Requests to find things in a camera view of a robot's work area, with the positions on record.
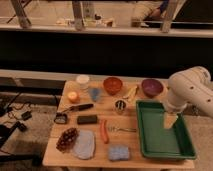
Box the white plastic cup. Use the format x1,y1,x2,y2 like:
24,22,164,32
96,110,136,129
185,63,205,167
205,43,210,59
76,75,90,90

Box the black square container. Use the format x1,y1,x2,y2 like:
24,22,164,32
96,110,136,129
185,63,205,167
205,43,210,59
54,113,68,124

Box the blue sponge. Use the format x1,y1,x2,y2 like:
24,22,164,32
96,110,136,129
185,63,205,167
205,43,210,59
108,145,130,161

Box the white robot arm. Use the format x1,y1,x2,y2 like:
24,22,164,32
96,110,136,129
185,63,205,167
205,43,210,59
162,66,213,129

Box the black rectangular block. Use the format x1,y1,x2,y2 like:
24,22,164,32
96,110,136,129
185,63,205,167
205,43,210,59
77,115,98,124

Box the brown grape bunch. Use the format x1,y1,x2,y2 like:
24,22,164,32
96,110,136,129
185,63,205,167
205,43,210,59
56,128,78,152

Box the orange carrot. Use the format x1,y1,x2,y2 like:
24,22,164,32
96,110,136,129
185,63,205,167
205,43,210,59
100,120,109,144

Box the yellow banana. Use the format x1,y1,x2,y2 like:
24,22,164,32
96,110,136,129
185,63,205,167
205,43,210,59
123,85,138,102

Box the orange fruit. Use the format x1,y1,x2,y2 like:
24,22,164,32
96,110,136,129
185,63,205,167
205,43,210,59
67,91,79,103

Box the black handled brush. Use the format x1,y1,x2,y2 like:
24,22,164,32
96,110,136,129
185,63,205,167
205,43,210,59
60,103,94,113

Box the silver metal fork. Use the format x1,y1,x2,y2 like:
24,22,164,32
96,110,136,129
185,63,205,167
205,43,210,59
107,126,137,132

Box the orange red bowl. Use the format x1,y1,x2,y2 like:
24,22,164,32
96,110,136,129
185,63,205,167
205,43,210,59
103,77,123,95

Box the small dark round cup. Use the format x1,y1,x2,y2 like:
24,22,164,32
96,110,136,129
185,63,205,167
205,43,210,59
115,100,126,114

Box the blue plastic cup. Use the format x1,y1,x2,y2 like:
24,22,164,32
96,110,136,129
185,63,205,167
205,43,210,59
89,88,101,102

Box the light blue cloth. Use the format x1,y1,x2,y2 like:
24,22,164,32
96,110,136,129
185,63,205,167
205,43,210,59
71,130,95,160

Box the black cables on floor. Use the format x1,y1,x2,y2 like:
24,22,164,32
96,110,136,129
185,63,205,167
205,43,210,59
0,93,34,148

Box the purple bowl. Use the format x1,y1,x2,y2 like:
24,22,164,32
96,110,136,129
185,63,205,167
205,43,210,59
141,79,164,98

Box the green plastic tray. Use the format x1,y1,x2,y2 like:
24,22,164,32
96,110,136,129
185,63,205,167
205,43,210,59
136,100,196,160

